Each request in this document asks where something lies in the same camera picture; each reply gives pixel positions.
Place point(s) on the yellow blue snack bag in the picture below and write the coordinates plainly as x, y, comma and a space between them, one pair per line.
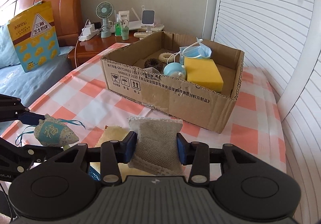
33, 34

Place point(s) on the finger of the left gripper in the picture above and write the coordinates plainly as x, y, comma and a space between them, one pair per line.
11, 109
16, 159

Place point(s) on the cream hair scrunchie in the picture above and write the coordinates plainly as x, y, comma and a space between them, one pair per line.
166, 57

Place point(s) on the blue face mask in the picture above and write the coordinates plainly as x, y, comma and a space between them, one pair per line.
197, 50

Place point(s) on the brown hair scrunchie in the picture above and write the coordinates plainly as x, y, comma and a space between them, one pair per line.
153, 63

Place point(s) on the checked pink white tablecloth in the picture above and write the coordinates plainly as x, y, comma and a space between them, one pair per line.
254, 124

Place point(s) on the wooden nightstand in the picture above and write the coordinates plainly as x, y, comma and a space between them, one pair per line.
86, 50

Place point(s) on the mint handheld fan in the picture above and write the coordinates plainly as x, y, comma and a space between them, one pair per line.
104, 10

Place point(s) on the white router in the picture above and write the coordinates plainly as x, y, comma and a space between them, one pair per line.
137, 25

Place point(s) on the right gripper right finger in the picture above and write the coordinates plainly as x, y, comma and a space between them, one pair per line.
195, 154

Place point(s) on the white louvered door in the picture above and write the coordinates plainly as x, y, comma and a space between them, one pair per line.
282, 37

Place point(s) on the white power strip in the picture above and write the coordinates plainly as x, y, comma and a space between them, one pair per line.
88, 32

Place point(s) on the white remote control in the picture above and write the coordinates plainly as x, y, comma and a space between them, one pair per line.
142, 34

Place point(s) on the white phone stand mirror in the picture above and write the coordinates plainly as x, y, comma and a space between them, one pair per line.
147, 18

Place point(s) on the yellow cleaning cloth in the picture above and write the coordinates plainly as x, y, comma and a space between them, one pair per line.
112, 133

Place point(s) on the yellow green sponge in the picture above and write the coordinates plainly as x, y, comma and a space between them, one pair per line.
203, 72

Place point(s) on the blue grey bedsheet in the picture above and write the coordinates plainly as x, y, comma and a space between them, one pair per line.
29, 86

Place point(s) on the green bottle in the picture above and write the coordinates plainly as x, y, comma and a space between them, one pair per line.
117, 26

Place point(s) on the grey mesh pouch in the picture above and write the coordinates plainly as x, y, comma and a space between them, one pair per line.
156, 149

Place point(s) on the mint green tube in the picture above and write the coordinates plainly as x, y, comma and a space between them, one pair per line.
125, 29

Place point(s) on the light blue round toy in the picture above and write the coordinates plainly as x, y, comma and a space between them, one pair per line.
176, 70

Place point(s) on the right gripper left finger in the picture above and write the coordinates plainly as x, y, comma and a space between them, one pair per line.
114, 152

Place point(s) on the cardboard box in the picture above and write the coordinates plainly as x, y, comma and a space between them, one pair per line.
125, 75

